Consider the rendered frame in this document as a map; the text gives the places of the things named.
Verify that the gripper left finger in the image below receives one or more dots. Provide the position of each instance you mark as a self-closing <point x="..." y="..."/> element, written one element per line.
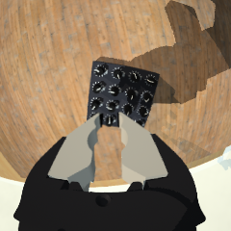
<point x="69" y="159"/>

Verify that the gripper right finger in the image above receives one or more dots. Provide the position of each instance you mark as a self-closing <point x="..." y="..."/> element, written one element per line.
<point x="147" y="159"/>

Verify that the black knob box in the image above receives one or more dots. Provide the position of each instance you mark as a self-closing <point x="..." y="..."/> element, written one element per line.
<point x="114" y="89"/>

